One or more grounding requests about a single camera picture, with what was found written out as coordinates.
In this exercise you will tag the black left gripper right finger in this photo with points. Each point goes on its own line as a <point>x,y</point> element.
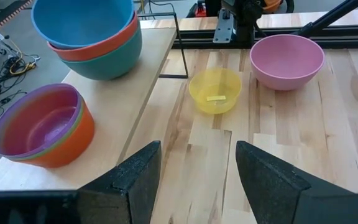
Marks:
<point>275,193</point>

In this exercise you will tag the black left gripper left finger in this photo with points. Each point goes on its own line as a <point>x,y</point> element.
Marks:
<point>129,193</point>

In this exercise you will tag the small orange plastic bowl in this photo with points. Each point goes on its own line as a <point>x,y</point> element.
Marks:
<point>70,146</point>

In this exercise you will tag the small purple plastic bowl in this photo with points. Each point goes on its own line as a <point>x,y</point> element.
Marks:
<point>42,124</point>

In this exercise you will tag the small yellow plastic bowl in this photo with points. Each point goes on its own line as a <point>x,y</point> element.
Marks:
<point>214,93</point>

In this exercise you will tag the large teal bowl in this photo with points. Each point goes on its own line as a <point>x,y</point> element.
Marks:
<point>110,67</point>

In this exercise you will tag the large pink bowl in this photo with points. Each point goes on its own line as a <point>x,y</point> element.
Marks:
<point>286,62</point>

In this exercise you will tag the large coral red bowl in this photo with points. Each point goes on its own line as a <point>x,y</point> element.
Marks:
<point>104,49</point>

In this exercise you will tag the large blue bowl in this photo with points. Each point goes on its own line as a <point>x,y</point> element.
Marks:
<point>82,21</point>

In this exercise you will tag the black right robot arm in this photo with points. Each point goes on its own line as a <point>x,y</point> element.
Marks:
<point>247,18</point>

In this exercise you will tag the wooden shelf with black legs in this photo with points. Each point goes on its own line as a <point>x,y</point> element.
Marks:
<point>113,102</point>

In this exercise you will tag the orange round machine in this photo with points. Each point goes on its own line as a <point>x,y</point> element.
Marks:
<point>270,5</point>

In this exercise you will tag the small red machine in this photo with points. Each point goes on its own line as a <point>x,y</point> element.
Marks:
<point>200,9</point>

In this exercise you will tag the yellow black hazard strip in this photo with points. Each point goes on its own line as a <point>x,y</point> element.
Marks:
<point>9,12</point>

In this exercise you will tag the black aluminium table frame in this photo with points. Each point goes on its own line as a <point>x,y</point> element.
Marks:
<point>337,39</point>

